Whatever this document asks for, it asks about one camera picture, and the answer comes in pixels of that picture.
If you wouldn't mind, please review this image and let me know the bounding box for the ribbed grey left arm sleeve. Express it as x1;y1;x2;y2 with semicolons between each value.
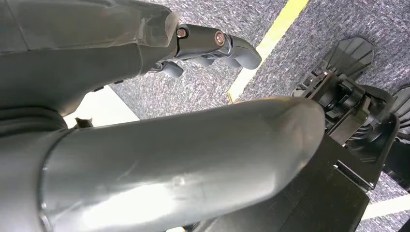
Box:
0;107;69;139

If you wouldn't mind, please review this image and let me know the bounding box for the white floor tape line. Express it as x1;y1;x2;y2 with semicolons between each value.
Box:
361;194;410;221

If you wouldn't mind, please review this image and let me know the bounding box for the yellow floor tape line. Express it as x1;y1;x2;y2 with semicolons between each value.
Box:
227;0;310;104

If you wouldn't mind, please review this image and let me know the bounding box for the black robot leg and foot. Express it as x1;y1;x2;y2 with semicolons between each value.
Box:
383;86;410;193
192;37;401;232

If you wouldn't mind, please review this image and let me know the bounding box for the white flat panel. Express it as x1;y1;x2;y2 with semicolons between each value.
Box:
63;85;141;130

